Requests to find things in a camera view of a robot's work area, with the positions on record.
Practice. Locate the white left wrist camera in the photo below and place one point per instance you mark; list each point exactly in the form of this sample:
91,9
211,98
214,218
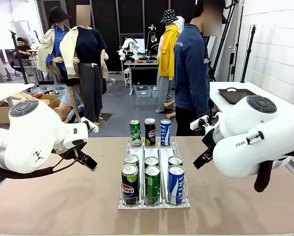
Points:
91,126

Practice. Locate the white side table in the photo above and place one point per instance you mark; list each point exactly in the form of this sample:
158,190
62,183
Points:
215,98

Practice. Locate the clear plastic storage bin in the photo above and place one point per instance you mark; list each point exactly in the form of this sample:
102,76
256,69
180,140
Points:
143,91
154,91

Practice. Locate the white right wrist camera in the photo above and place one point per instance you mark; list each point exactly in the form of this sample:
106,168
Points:
198,122

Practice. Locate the patterned bucket hat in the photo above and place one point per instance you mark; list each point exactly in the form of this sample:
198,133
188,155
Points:
169,16

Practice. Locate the mannequin with yellow jacket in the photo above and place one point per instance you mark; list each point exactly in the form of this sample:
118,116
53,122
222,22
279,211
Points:
167,56

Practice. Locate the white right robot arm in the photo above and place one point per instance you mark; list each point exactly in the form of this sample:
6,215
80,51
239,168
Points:
247,152

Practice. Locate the mannequin with navy shirt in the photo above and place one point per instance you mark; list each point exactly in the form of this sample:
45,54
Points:
90,73

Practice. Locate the black camera tripod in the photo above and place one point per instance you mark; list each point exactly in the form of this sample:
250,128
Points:
20,61

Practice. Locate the dark serving tray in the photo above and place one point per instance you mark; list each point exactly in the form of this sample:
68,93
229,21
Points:
238,97

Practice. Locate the blue Pocari Sweat can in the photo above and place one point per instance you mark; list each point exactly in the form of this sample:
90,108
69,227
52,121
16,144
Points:
175,160
165,134
176,186

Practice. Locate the seated man in black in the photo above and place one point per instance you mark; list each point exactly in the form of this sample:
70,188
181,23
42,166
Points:
21,49

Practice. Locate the background work table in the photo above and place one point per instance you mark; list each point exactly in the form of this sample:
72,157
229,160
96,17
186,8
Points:
140,62

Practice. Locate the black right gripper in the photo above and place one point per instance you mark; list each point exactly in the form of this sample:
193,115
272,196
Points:
209,140

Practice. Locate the person in blue denim jacket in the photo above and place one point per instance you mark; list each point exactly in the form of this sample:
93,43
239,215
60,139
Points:
191,73

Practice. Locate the lying mannequin in light blue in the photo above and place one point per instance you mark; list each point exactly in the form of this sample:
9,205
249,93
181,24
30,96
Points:
68,103

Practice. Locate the brown cardboard box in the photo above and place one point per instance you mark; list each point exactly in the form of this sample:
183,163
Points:
2,114

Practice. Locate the mannequin with blue shirt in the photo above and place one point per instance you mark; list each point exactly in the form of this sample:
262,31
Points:
44,54

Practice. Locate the black brimmed hat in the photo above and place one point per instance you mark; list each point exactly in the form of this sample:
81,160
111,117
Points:
58,16

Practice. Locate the white desk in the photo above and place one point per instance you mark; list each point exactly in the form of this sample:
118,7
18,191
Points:
6,89

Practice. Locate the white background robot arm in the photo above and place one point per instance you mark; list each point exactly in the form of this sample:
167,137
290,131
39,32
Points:
129,45

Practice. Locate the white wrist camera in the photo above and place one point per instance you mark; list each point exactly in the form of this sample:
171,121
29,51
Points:
91,126
198,122

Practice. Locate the green Chilsung cider can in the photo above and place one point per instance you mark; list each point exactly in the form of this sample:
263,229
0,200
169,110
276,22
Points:
152,186
151,161
135,134

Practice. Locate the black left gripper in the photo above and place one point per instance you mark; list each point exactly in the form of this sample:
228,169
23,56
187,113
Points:
75,150

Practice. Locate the black Pepsi can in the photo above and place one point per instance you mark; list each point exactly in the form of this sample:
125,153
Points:
131,159
130,186
150,134

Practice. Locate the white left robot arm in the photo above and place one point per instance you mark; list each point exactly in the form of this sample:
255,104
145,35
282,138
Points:
33,137

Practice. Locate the black light stand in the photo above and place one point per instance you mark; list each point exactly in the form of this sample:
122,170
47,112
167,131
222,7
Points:
247,56

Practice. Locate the white plastic can rack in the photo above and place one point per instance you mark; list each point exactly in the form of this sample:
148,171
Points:
164,151

